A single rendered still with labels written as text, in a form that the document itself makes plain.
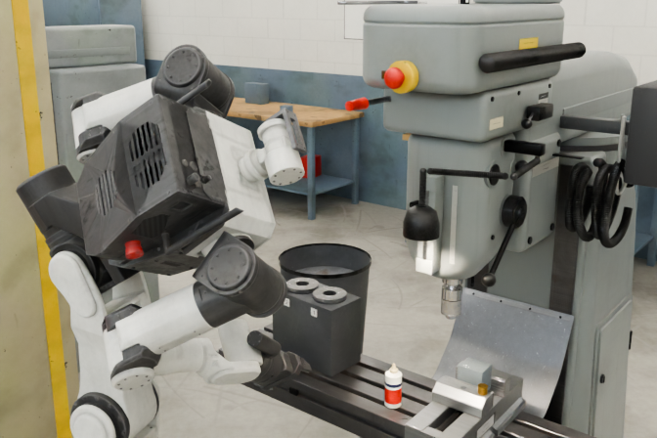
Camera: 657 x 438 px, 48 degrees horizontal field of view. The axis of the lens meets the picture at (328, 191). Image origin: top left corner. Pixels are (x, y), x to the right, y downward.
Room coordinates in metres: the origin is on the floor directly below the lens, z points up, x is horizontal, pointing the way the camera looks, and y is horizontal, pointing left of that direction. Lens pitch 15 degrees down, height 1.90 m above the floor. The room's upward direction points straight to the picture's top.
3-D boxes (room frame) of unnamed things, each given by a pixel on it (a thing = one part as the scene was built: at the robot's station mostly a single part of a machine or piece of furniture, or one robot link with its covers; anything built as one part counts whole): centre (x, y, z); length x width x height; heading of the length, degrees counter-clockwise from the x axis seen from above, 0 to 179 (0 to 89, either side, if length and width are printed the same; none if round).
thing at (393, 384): (1.59, -0.16, 1.01); 0.04 x 0.04 x 0.11
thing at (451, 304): (1.57, -0.28, 1.23); 0.05 x 0.05 x 0.06
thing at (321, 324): (1.84, 0.03, 1.05); 0.22 x 0.12 x 0.20; 48
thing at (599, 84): (1.96, -0.59, 1.66); 0.80 x 0.23 x 0.20; 142
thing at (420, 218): (1.39, -0.18, 1.48); 0.07 x 0.07 x 0.06
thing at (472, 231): (1.57, -0.28, 1.47); 0.21 x 0.19 x 0.32; 52
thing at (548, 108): (1.53, -0.43, 1.66); 0.12 x 0.04 x 0.04; 142
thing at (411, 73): (1.39, -0.14, 1.76); 0.06 x 0.02 x 0.06; 52
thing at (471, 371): (1.52, -0.33, 1.07); 0.06 x 0.05 x 0.06; 53
